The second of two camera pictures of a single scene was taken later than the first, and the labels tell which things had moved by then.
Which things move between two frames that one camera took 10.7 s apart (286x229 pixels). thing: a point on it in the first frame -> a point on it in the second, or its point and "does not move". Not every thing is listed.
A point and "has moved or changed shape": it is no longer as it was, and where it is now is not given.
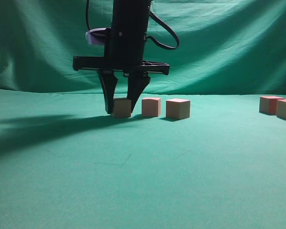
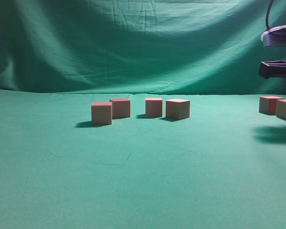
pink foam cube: x=151 y=107 has moved or changed shape
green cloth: x=58 y=161 does not move
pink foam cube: x=121 y=108 does not move
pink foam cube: x=178 y=109 does not move
